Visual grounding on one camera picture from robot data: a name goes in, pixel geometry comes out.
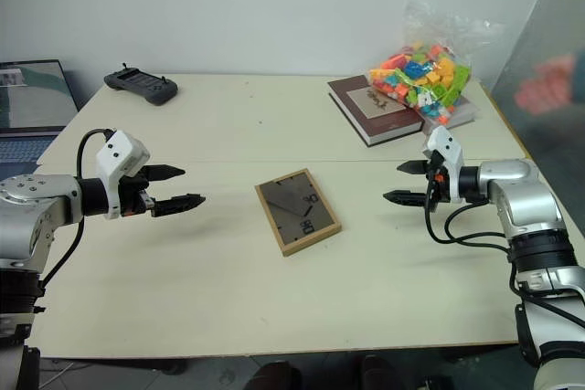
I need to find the laptop computer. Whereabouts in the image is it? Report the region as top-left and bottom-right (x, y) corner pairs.
(0, 58), (80, 176)

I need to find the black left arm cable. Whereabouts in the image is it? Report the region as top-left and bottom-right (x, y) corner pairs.
(37, 128), (114, 296)

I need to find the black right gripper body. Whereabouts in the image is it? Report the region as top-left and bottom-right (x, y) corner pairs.
(425, 152), (447, 208)

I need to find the black handheld controller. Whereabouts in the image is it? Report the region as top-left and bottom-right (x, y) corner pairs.
(103, 62), (179, 108)

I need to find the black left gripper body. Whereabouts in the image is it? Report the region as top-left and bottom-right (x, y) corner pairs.
(117, 165), (157, 219)

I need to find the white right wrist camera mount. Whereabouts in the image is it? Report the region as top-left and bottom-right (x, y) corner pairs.
(422, 126), (463, 204)

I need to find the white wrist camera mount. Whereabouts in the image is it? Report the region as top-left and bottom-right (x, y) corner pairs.
(422, 126), (463, 204)
(95, 130), (151, 221)

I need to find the white book under bag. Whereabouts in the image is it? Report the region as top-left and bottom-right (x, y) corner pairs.
(422, 94), (480, 132)

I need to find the dark red hardcover book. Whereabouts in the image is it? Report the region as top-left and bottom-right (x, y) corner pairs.
(327, 75), (426, 148)

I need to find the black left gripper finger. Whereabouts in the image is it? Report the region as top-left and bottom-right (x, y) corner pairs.
(152, 194), (207, 219)
(144, 163), (187, 184)

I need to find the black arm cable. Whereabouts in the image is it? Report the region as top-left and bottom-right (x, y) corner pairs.
(37, 128), (114, 296)
(423, 165), (585, 341)

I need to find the wooden picture frame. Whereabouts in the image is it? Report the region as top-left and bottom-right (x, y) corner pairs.
(254, 168), (343, 258)

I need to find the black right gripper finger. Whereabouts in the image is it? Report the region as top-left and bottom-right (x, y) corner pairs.
(382, 189), (431, 207)
(396, 160), (430, 175)

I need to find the dark rounded shape under table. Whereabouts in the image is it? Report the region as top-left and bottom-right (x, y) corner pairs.
(251, 361), (303, 390)

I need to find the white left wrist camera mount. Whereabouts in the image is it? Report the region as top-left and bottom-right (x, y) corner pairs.
(95, 130), (151, 221)

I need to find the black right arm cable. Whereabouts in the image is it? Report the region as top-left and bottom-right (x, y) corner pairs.
(423, 165), (585, 341)

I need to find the bag of colourful toy bricks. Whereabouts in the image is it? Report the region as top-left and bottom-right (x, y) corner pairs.
(367, 0), (504, 127)

